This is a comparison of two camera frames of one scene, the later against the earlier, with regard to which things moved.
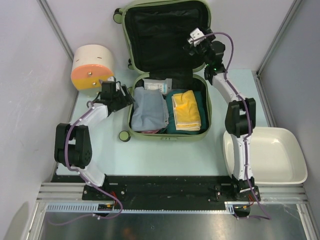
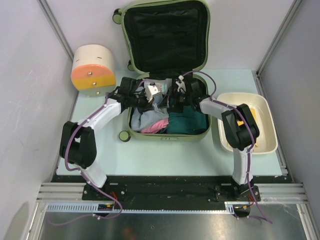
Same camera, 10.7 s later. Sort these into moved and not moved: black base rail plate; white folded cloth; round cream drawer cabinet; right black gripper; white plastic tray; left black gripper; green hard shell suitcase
Moved: white plastic tray; left black gripper; right black gripper
Not moved: white folded cloth; green hard shell suitcase; round cream drawer cabinet; black base rail plate
